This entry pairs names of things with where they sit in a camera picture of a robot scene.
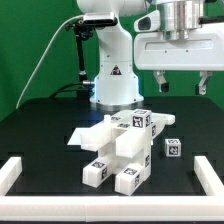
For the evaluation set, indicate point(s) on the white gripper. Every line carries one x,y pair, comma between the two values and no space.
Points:
202,51

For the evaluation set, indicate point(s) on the white tagged cube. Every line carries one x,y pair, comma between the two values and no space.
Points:
141,118
172,147

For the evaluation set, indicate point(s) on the white chair back frame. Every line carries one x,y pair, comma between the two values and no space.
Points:
128,141

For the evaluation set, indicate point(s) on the white chair seat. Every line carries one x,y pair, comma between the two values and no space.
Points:
143,158

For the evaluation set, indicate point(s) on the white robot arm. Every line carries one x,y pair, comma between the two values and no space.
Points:
116,85

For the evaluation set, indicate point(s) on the white U-shaped fence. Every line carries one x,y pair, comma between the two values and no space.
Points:
209,207

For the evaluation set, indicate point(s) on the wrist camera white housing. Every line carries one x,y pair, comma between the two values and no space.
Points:
148,23

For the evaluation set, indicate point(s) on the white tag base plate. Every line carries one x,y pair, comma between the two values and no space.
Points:
83,137

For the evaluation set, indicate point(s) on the grey camera on stand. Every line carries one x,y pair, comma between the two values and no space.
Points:
100,19

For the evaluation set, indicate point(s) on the black camera stand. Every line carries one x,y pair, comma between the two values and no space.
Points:
82,33

